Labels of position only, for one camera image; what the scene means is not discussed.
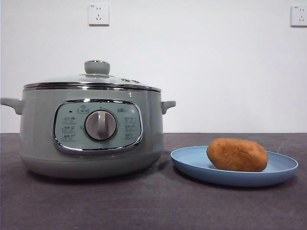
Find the glass lid with green knob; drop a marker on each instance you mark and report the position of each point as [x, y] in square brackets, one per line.
[97, 67]

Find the brown potato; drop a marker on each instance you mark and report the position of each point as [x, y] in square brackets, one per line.
[237, 154]

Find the blue round plate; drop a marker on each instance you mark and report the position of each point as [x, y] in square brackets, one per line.
[192, 160]

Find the grey round control dial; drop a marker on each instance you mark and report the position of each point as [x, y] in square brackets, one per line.
[101, 125]

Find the white wall socket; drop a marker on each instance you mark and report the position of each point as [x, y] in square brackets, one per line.
[299, 16]
[98, 14]

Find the pale green electric steamer pot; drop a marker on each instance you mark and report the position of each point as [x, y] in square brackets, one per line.
[36, 134]

